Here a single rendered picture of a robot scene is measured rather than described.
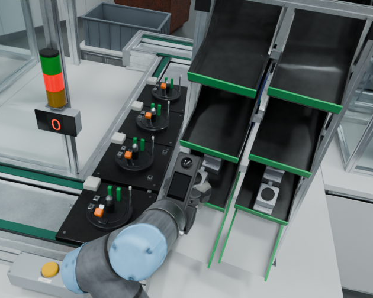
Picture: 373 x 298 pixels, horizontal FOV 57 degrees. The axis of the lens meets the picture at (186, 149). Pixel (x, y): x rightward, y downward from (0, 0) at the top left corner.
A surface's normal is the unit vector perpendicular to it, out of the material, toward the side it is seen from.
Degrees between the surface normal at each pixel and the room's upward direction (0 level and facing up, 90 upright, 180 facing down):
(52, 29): 90
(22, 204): 0
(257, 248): 45
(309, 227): 0
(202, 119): 25
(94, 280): 70
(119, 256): 65
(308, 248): 0
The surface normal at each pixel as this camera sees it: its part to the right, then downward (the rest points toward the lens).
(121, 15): -0.18, 0.62
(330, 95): -0.06, -0.45
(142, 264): -0.29, 0.20
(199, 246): -0.18, -0.14
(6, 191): 0.11, -0.77
